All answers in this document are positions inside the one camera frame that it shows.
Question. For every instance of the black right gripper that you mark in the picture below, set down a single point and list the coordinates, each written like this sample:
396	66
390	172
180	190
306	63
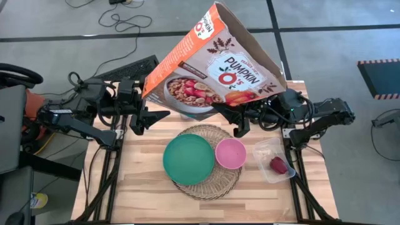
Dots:
259	114

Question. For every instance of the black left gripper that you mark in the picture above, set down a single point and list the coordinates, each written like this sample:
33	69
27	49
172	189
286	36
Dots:
132	106

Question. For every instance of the orange pumpkin cereal box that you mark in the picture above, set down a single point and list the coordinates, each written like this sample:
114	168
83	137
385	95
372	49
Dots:
218	62

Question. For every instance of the red fruit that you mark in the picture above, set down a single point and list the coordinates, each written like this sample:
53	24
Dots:
278	165

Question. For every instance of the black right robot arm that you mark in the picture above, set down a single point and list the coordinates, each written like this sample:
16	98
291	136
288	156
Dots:
328	118

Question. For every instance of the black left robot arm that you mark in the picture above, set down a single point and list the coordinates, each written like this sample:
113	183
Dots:
78	125

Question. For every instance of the pink bowl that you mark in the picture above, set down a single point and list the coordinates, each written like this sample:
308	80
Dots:
230	154

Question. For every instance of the clear plastic container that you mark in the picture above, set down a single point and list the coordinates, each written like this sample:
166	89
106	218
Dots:
262	162

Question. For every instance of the black perforated panel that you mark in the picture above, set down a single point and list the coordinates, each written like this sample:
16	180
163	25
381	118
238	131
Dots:
125	73

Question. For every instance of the green plate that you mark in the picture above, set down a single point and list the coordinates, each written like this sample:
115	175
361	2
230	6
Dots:
187	159

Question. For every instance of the round woven straw placemat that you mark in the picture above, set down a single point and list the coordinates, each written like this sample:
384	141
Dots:
218	184

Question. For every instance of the orange bag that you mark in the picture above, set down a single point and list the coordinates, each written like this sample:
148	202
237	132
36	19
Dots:
34	106

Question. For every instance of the black power adapter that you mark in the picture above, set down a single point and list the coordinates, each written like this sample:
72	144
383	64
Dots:
117	1

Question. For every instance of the black chair backrest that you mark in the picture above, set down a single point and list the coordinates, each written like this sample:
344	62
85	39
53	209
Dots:
22	73

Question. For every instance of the yellow white packet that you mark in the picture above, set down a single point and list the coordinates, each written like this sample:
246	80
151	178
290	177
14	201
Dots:
39	200

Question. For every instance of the grey chair seat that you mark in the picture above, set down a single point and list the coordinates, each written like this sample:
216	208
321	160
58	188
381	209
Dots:
11	131

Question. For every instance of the hazard-striped dark platform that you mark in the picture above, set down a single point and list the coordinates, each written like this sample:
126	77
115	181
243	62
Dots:
379	78

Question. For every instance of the grey metal stand foot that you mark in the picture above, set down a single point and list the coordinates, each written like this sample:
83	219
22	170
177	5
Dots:
387	118

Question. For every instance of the black aluminium table frame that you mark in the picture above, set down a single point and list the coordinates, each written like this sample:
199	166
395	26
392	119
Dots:
109	175
301	193

